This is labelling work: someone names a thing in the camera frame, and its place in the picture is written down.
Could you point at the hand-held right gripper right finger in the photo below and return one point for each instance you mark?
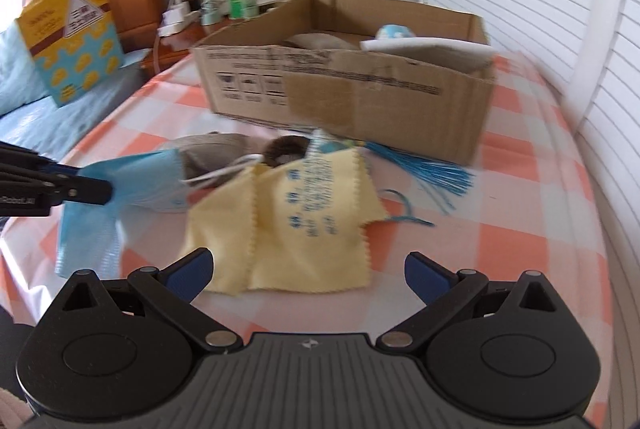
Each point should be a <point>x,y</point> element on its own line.
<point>427,279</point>

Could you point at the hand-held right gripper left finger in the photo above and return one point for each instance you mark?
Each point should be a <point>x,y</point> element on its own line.
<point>189,276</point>

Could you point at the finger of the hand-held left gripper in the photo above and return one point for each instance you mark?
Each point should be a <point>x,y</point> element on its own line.
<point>85,191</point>
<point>55,171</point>

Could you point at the blue face mask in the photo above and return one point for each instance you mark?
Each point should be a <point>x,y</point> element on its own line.
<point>130,179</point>

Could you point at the yellow cleaning cloth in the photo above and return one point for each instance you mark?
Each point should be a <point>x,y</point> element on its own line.
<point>300,234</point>

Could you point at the cardboard box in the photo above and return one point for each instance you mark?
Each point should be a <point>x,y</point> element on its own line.
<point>400,109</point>

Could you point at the white paper pouch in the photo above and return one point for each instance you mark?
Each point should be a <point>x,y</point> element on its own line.
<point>425,45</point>

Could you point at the blue white plush ball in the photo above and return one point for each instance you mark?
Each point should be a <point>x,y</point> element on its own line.
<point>395,31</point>

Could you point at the grey sachet bag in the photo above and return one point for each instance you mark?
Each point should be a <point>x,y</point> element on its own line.
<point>315,40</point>
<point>210,149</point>

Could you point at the blue bed sheet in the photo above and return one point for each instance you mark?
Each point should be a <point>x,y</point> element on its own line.
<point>45,124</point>

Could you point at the blue tassel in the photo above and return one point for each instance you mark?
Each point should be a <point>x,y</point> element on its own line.
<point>430,171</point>

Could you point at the yellow blue snack bag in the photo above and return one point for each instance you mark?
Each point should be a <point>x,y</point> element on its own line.
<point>75,49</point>

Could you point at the fluffy hair scrunchie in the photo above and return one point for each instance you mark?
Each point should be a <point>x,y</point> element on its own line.
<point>272,151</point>

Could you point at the wooden nightstand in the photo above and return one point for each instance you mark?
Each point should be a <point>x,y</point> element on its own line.
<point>167,54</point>

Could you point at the white power strip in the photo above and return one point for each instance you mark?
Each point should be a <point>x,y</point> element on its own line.
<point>175,25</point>

